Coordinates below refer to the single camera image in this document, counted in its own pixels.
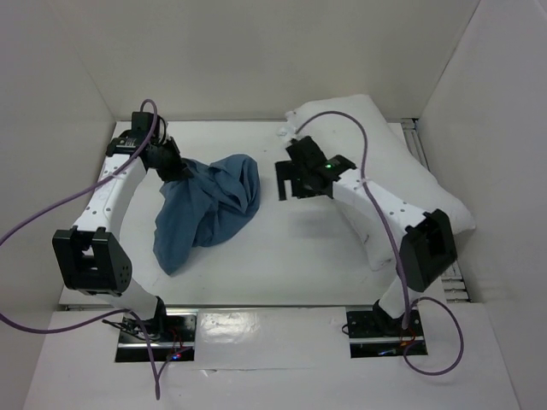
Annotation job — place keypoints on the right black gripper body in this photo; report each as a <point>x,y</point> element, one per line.
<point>295,179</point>

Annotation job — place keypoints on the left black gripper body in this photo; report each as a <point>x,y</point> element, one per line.
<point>166,154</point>

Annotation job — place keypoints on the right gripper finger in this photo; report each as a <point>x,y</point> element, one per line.
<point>286,170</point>
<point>290,190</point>

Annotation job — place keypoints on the blue pillowcase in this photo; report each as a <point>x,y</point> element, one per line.
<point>207,209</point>

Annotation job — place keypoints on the white pillow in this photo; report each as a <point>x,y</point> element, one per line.
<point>355,128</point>

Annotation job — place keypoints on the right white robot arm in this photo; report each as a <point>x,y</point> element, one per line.
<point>420,242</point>

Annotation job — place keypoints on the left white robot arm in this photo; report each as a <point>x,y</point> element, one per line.
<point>89,254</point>

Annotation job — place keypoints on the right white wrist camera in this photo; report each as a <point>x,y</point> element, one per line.
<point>289,131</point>

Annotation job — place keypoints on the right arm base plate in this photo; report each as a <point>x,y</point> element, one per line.
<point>369,338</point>

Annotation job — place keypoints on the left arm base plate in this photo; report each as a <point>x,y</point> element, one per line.
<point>174,342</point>

